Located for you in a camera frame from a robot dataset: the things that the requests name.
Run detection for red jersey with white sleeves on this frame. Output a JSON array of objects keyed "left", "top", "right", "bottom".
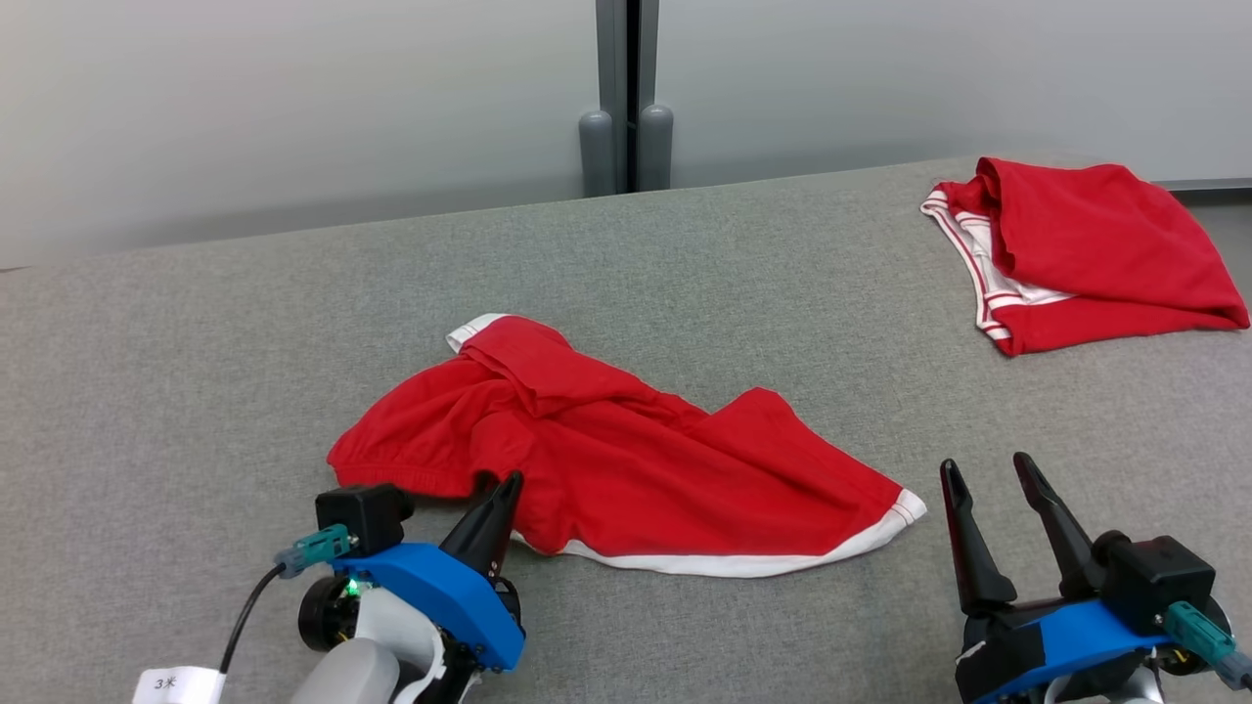
[{"left": 919, "top": 156, "right": 1251, "bottom": 357}]

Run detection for left blue camera mount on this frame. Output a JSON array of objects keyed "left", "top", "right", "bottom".
[{"left": 331, "top": 542, "right": 527, "bottom": 674}]

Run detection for teal cable connector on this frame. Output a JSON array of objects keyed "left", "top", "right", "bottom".
[
  {"left": 273, "top": 524, "right": 353, "bottom": 580},
  {"left": 1162, "top": 600, "right": 1252, "bottom": 691}
]

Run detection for red shorts with white trim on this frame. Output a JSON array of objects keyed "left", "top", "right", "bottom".
[{"left": 327, "top": 313, "right": 927, "bottom": 579}]

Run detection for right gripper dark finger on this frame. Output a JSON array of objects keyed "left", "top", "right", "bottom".
[
  {"left": 1012, "top": 451, "right": 1103, "bottom": 600},
  {"left": 939, "top": 457, "right": 1019, "bottom": 617}
]

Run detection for grey rounded post bumper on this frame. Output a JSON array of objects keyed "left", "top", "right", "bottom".
[
  {"left": 578, "top": 110, "right": 616, "bottom": 198},
  {"left": 638, "top": 104, "right": 675, "bottom": 192}
]

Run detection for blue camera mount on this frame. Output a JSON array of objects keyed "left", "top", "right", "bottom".
[
  {"left": 331, "top": 542, "right": 527, "bottom": 674},
  {"left": 973, "top": 598, "right": 1175, "bottom": 704}
]

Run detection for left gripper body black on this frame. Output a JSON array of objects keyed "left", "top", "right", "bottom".
[{"left": 297, "top": 575, "right": 366, "bottom": 654}]

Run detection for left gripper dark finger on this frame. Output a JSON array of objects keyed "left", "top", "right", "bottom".
[{"left": 437, "top": 470, "right": 526, "bottom": 580}]

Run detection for left black camera cable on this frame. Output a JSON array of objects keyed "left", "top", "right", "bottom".
[{"left": 217, "top": 563, "right": 291, "bottom": 676}]

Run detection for right teal cable connector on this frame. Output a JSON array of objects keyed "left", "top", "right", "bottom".
[{"left": 1162, "top": 600, "right": 1252, "bottom": 691}]

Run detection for right blue camera mount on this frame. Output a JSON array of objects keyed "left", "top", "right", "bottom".
[{"left": 973, "top": 598, "right": 1175, "bottom": 704}]

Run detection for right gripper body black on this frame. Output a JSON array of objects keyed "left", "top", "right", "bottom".
[{"left": 953, "top": 598, "right": 1050, "bottom": 704}]

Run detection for grey partition frame post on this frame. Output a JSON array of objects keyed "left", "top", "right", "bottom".
[{"left": 595, "top": 0, "right": 662, "bottom": 195}]

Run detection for left teal cable connector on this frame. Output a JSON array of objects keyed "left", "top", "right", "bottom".
[{"left": 273, "top": 524, "right": 353, "bottom": 580}]

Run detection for left white cable label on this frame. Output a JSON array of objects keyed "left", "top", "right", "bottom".
[{"left": 131, "top": 665, "right": 229, "bottom": 704}]

